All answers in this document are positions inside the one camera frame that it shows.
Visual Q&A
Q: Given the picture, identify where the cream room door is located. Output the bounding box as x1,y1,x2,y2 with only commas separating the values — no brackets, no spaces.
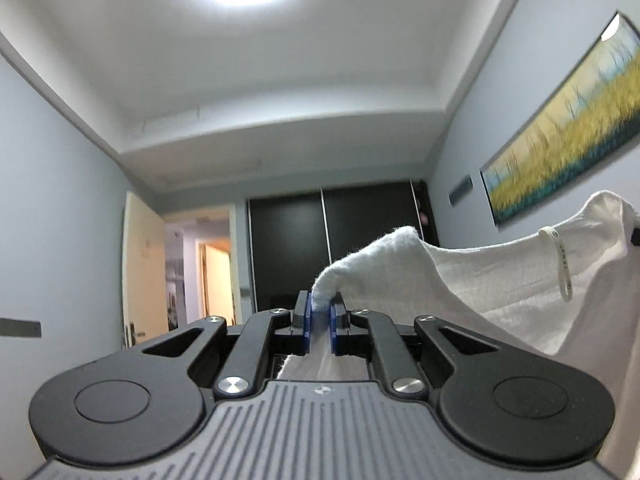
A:
122,190,169,351

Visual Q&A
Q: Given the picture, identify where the metal door handle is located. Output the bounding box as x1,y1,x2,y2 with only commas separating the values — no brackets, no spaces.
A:
124,322,147,349

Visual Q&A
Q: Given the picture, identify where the grey wall control panel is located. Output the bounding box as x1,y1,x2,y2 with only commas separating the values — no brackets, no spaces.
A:
448,174,474,207

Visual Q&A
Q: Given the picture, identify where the black sliding wardrobe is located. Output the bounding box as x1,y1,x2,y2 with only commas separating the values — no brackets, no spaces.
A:
245,179,441,314

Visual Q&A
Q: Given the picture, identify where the hallway door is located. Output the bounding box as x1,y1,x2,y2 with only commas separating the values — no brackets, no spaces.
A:
199,241,233,319

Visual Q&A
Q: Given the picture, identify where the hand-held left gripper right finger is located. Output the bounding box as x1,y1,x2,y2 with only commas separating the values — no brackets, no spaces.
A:
327,292,502,401

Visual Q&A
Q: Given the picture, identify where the white garment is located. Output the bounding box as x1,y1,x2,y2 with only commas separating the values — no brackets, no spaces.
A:
276,190,640,480

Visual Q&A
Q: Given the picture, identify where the grey wall switch plate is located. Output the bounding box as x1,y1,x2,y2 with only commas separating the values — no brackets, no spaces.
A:
0,317,42,340

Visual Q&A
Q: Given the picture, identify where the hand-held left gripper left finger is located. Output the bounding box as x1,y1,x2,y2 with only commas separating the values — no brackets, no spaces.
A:
142,290,314,401

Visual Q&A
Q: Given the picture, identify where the yellow field wall painting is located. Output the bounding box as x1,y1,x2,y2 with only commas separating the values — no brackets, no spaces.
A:
478,9,640,229

